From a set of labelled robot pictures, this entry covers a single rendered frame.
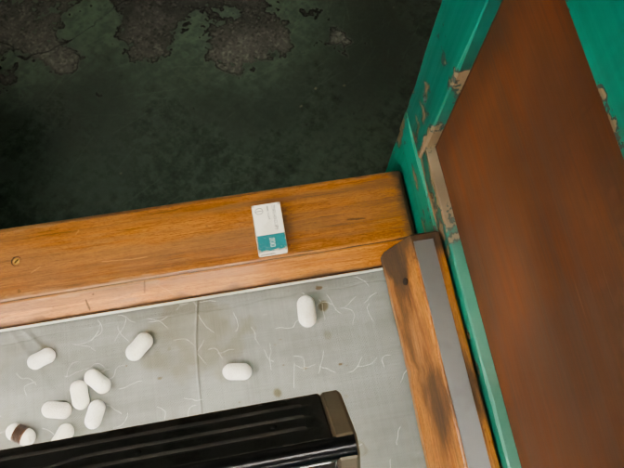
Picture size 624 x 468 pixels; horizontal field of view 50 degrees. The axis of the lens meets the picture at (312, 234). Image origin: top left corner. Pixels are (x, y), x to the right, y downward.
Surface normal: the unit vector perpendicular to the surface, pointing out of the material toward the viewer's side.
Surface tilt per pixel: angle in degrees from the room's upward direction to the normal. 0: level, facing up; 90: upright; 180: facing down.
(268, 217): 0
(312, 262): 45
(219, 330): 0
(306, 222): 0
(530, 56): 90
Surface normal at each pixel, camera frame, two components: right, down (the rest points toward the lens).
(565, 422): -0.98, 0.15
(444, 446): -0.88, 0.00
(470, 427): 0.04, -0.34
